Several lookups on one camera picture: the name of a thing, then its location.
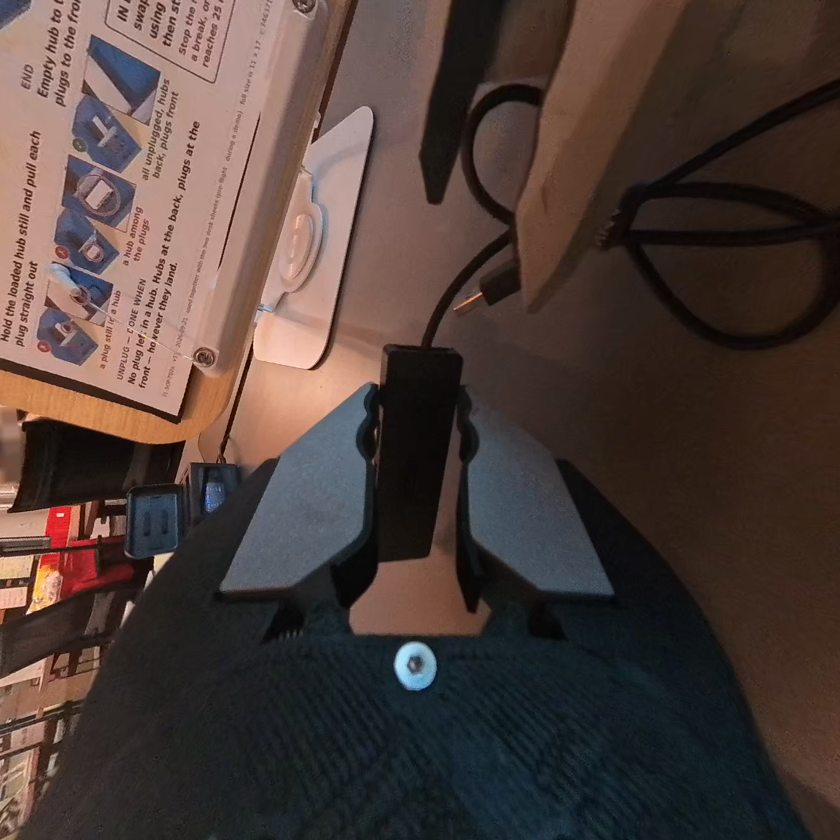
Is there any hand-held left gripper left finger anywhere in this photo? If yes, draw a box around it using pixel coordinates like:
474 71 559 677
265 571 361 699
218 382 382 611

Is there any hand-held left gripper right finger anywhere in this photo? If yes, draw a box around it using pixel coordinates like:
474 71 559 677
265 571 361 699
457 386 618 616

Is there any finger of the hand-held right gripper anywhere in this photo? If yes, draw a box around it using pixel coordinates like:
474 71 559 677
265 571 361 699
514 0 718 312
419 0 580 206

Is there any dark looped cable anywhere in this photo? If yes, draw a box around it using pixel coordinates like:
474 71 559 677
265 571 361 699
422 79 547 350

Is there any black cable with orange plugs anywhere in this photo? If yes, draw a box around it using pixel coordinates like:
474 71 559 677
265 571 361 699
589 77 840 353

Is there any instruction sheet on wooden stand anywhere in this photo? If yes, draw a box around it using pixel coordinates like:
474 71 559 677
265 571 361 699
0 0 360 448

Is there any small black display device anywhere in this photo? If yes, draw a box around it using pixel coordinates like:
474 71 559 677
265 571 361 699
123 461 245 561

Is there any white stand base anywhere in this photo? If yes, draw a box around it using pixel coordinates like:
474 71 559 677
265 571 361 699
251 105 376 370

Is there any red box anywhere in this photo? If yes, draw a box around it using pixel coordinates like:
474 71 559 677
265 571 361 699
45 504 133 593

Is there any black office chair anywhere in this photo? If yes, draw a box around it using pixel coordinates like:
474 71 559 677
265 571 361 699
5 419 186 514

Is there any white sheet holder bar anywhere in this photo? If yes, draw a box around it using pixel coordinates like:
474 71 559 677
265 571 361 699
189 0 330 376

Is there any thin device cable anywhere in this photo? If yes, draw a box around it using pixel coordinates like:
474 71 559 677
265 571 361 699
212 366 255 468

